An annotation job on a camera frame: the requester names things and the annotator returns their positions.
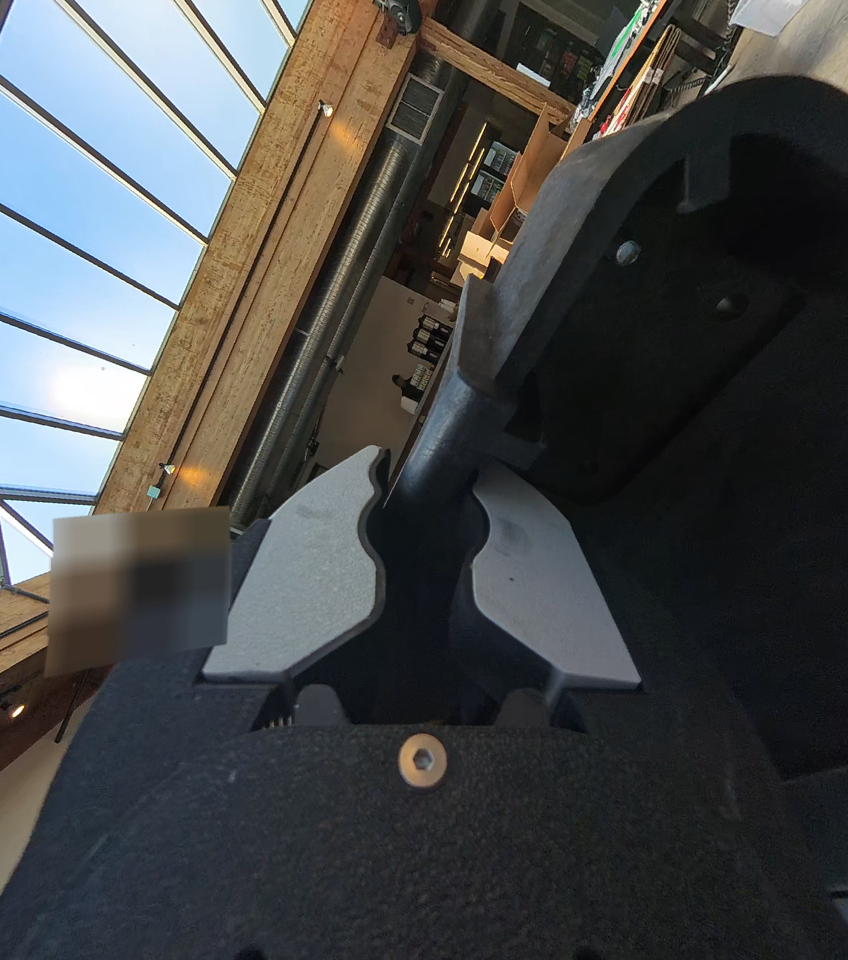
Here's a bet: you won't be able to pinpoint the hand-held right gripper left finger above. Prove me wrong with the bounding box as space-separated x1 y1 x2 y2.
202 445 392 685

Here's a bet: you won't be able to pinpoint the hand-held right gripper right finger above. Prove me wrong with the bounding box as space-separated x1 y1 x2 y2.
448 459 644 708

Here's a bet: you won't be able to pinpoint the black chair seat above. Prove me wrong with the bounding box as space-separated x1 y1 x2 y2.
502 73 848 960

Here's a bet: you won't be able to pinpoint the long wooden ceiling beam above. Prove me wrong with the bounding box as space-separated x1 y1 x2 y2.
94 0 425 519

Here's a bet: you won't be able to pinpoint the small cardboard box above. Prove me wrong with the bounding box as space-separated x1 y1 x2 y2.
460 228 512 288

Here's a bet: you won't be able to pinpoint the glass skylight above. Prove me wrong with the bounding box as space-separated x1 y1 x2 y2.
0 0 312 594

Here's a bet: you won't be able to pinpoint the open cardboard box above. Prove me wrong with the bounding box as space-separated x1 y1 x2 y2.
487 111 573 243

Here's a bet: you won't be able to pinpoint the lit display shelf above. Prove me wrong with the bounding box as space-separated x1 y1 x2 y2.
469 120 524 215

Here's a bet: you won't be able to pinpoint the white air vent grille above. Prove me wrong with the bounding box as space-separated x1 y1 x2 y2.
386 73 445 144

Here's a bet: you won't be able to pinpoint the wooden cross beam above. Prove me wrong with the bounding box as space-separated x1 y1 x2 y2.
415 16 577 126

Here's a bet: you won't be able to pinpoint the cardboard sheets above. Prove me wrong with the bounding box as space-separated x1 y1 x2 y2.
615 22 687 129

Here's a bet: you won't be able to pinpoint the silver spiral duct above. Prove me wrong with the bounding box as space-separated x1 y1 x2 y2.
223 52 470 520

